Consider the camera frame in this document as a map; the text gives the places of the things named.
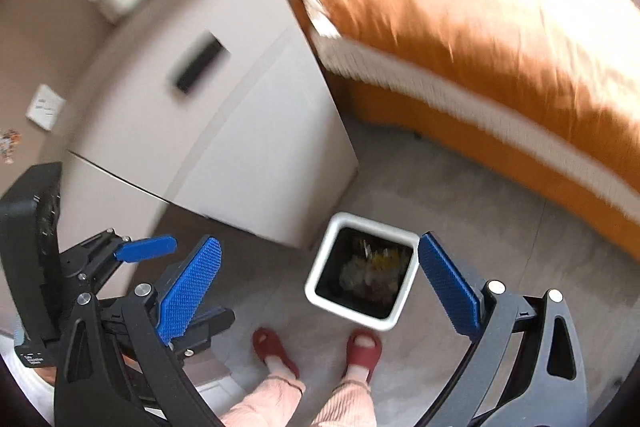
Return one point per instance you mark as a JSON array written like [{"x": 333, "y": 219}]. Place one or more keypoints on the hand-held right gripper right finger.
[{"x": 447, "y": 287}]

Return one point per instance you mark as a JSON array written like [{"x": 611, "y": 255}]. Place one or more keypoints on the white wall socket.
[{"x": 45, "y": 107}]

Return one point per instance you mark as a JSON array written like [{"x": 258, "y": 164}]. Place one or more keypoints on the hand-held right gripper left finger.
[{"x": 192, "y": 282}]

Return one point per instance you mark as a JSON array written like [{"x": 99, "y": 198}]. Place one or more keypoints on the white nightstand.
[{"x": 240, "y": 132}]

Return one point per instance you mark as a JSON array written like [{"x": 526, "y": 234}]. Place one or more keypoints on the person's left leg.
[{"x": 270, "y": 402}]

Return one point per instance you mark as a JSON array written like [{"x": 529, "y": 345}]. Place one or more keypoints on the white square trash bin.
[{"x": 327, "y": 292}]

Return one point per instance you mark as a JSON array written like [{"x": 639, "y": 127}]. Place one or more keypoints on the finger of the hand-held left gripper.
[
  {"x": 147, "y": 248},
  {"x": 212, "y": 322}
]

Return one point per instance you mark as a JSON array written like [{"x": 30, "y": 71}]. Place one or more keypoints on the person's right leg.
[{"x": 347, "y": 402}]

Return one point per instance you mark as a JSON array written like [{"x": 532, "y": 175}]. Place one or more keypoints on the crumpled white tissue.
[{"x": 352, "y": 274}]

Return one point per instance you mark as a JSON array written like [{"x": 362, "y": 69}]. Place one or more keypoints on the yellow crumpled wrapper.
[{"x": 386, "y": 257}]

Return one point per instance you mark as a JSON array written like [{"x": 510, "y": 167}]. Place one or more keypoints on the person's leg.
[
  {"x": 270, "y": 402},
  {"x": 347, "y": 402}
]

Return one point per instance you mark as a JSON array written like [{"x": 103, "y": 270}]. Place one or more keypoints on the bed with orange cover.
[{"x": 475, "y": 32}]

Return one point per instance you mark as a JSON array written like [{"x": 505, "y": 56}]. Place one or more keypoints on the red slipper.
[
  {"x": 362, "y": 347},
  {"x": 267, "y": 344}
]

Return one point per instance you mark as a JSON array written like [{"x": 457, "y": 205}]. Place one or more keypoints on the colourful wall sticker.
[{"x": 9, "y": 147}]

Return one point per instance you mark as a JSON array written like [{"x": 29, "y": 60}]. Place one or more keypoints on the white lace bed trim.
[{"x": 450, "y": 92}]

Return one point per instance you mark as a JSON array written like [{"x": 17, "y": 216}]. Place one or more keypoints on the black remote control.
[{"x": 199, "y": 62}]

